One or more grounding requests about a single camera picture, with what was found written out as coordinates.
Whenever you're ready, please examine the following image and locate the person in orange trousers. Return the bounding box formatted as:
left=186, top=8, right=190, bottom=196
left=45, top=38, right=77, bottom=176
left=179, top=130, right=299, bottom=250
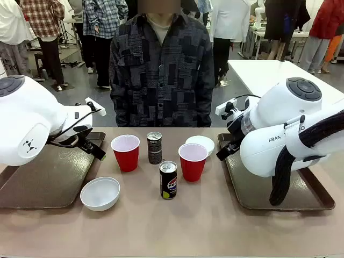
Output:
left=321, top=34, right=343, bottom=73

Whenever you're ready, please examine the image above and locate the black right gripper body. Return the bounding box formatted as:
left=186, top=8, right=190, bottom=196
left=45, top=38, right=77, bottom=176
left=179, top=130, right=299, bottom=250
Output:
left=226, top=126, right=243, bottom=153

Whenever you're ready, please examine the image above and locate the person in grey hoodie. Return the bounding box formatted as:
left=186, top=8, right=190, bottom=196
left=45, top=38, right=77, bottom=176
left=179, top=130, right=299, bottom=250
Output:
left=66, top=0, right=96, bottom=74

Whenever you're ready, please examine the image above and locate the white plastic bowl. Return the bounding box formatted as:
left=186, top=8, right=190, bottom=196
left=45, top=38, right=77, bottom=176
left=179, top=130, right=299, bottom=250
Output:
left=185, top=135, right=216, bottom=157
left=80, top=176, right=121, bottom=212

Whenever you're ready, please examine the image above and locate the black Pepsi can yellow base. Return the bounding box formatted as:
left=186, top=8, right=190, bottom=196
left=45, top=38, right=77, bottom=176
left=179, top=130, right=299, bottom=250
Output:
left=159, top=160, right=178, bottom=200

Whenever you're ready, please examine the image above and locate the black stool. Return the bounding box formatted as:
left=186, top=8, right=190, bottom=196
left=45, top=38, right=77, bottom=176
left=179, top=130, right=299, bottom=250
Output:
left=34, top=52, right=51, bottom=81

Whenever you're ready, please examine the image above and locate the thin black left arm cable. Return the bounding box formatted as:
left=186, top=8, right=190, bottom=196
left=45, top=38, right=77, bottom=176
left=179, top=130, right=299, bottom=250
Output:
left=49, top=103, right=103, bottom=148

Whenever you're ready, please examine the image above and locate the black tripod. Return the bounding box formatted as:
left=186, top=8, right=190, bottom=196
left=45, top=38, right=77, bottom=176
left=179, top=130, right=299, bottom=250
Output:
left=58, top=18, right=85, bottom=68

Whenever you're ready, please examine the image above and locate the person in blue plaid shirt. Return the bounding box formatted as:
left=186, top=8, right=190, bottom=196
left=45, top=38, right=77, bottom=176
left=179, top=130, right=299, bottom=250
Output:
left=82, top=0, right=130, bottom=89

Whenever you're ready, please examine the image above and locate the person in red jacket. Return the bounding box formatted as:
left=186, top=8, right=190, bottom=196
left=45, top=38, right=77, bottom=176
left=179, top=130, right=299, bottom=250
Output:
left=298, top=0, right=344, bottom=75

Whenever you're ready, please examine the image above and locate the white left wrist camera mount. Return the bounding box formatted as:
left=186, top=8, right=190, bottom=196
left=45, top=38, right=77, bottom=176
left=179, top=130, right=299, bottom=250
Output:
left=85, top=98, right=107, bottom=117

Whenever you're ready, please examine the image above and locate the brown tray with oval handle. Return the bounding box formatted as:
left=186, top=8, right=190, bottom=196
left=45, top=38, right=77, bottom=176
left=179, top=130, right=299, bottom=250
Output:
left=0, top=132, right=107, bottom=210

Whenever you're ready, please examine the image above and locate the person in red plaid shirt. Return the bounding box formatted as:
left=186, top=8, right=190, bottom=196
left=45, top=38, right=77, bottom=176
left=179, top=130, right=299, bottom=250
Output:
left=20, top=0, right=67, bottom=91

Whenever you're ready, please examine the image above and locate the white background workbench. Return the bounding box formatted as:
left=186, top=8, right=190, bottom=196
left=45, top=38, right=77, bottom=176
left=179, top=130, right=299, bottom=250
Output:
left=240, top=23, right=310, bottom=60

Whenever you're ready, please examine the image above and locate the brown plastic tray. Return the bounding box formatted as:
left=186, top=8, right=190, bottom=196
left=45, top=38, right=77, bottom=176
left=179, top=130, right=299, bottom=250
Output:
left=217, top=133, right=336, bottom=211

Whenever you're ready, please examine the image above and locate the person in white coat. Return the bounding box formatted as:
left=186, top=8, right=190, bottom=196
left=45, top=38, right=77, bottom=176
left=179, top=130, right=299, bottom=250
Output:
left=209, top=0, right=252, bottom=87

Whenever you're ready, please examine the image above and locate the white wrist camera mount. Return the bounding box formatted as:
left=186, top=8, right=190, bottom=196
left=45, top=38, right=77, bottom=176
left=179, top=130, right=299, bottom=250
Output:
left=85, top=98, right=107, bottom=117
left=216, top=98, right=238, bottom=119

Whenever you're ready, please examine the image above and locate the black braided cable sleeve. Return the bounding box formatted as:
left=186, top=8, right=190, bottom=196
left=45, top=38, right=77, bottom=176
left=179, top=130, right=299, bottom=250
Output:
left=269, top=109, right=344, bottom=207

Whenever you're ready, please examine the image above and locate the red plastic cup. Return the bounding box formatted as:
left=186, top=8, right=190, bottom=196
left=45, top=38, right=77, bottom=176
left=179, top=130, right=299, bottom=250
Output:
left=110, top=134, right=141, bottom=173
left=178, top=143, right=209, bottom=183

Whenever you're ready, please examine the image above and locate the person in white shirt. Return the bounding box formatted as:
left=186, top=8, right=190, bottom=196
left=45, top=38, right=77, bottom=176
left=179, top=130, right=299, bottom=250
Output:
left=0, top=0, right=33, bottom=78

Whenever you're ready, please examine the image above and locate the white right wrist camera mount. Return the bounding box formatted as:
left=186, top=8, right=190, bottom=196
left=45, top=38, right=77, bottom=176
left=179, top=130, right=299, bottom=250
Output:
left=216, top=98, right=238, bottom=119

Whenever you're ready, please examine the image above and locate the person in black dress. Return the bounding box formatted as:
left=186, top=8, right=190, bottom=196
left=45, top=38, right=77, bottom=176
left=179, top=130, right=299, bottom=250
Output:
left=264, top=0, right=311, bottom=61

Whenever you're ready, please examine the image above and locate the white folding table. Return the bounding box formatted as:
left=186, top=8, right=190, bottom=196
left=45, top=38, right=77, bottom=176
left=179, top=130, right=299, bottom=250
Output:
left=227, top=59, right=344, bottom=106

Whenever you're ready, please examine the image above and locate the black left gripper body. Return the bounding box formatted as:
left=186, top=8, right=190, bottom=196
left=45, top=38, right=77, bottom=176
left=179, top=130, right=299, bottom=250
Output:
left=77, top=135, right=98, bottom=155

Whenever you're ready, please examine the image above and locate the black grey Pepsi can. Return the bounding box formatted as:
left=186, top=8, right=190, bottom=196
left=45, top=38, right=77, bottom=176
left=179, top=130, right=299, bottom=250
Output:
left=146, top=131, right=163, bottom=165

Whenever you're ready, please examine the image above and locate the person in dark patchwork shirt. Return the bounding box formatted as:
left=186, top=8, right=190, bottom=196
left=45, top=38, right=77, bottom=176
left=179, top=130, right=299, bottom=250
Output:
left=109, top=0, right=216, bottom=128

